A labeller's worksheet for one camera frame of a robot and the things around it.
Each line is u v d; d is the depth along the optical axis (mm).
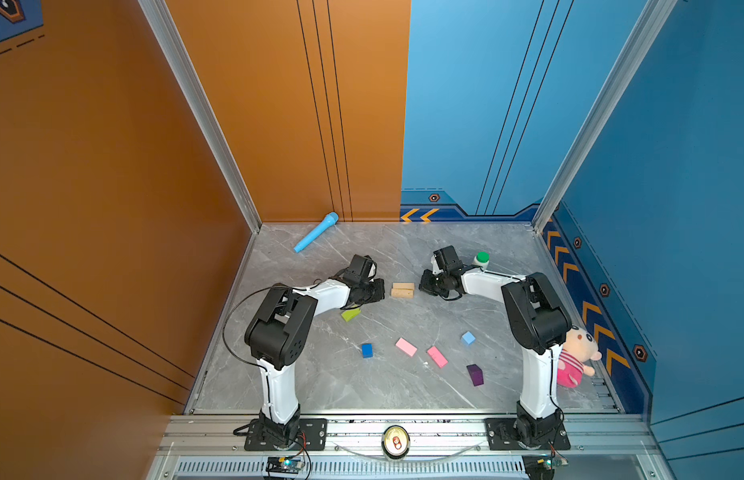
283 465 708
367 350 886
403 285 1007
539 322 543
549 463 697
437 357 850
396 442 632
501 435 725
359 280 789
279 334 509
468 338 870
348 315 934
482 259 966
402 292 994
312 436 738
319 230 1160
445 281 804
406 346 870
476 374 825
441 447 725
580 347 808
